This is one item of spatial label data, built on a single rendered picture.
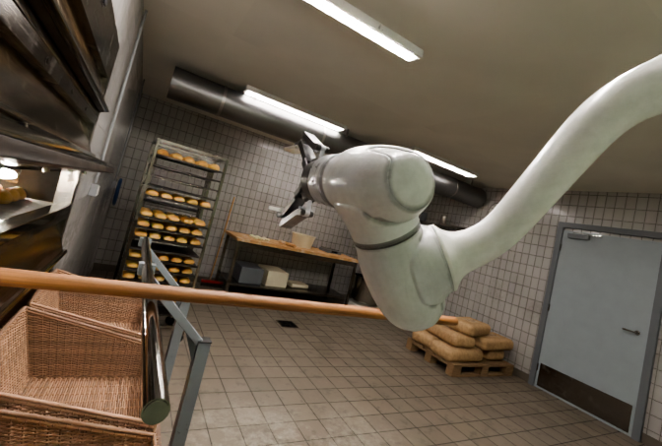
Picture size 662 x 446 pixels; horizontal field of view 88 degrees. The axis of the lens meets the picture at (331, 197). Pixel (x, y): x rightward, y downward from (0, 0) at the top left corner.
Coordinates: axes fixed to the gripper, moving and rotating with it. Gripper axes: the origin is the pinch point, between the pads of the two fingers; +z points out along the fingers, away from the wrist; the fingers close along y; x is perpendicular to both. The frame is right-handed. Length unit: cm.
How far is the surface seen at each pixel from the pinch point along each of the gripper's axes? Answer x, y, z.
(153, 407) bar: -20.0, 31.8, -29.6
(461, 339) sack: 355, 107, 201
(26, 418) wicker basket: -35, 69, 31
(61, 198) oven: -57, 28, 153
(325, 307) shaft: 22.1, 28.7, 4.9
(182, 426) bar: 4, 80, 40
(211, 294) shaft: -7.8, 28.4, 4.9
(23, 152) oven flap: -40.8, 7.5, -13.5
